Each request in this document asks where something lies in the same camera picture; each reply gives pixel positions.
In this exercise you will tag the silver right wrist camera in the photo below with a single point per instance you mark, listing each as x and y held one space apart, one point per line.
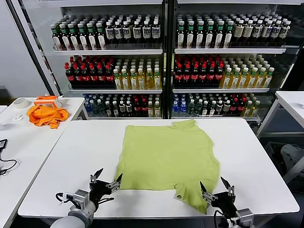
244 216

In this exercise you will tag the black framed glass door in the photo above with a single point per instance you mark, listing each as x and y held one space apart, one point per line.
298 59
33 47

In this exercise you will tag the small dark bottle white cap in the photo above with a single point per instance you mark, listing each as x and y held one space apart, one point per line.
219 107
205 109
115 109
212 109
108 109
128 109
226 107
122 109

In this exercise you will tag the small black device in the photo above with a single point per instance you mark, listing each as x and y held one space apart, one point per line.
2 143

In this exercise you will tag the crumpled orange cloth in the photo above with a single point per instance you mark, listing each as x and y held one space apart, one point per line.
45 116

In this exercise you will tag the green clear bottle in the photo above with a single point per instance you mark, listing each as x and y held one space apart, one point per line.
101 108
95 108
198 108
190 108

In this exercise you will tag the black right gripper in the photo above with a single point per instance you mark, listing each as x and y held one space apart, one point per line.
224 203

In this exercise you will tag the white side table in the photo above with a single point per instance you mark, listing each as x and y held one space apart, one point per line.
291 99
23 142

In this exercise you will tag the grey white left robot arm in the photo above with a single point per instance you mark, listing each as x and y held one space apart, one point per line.
71 221

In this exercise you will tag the cola bottle red cap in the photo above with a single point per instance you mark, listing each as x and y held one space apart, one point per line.
86 77
211 76
187 76
178 76
78 77
241 107
101 77
70 77
144 109
219 76
234 107
194 76
203 76
137 109
94 77
109 77

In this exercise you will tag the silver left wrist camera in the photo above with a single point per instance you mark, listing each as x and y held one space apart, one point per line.
79 197

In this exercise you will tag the grey bag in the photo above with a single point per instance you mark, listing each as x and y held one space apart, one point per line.
292 154

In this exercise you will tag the light green t-shirt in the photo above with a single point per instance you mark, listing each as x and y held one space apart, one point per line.
166 154

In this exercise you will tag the large white work table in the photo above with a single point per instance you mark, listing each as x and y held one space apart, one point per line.
95 133

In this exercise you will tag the white cabinet shelf board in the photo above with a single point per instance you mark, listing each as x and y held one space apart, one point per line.
228 50
107 51
221 90
213 118
114 91
123 117

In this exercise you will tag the white beverage cabinet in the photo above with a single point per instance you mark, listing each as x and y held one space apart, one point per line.
225 8
107 8

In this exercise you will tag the dark bottle blue label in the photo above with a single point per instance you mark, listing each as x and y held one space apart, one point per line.
118 33
156 32
137 33
267 32
284 32
109 33
127 33
146 33
257 32
275 32

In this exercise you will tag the dark bottle green cap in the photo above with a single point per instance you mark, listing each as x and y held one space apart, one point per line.
74 40
190 38
219 38
83 39
65 40
209 38
180 38
92 39
228 38
200 38
57 40
101 39

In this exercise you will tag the dark bottle beige label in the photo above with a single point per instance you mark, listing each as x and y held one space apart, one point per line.
248 32
238 32

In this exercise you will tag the beige tape roll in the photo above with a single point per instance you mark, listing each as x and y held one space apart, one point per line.
16 106

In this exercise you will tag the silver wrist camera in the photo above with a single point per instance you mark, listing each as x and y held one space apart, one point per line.
79 197
244 216

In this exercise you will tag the black plastic crate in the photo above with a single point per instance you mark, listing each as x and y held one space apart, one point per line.
273 147

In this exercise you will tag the orange and white box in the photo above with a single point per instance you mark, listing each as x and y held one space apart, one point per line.
45 103

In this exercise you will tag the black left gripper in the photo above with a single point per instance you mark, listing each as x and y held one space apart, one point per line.
99 190

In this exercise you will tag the blue water bottle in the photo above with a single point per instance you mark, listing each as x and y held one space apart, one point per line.
175 108
183 108
88 107

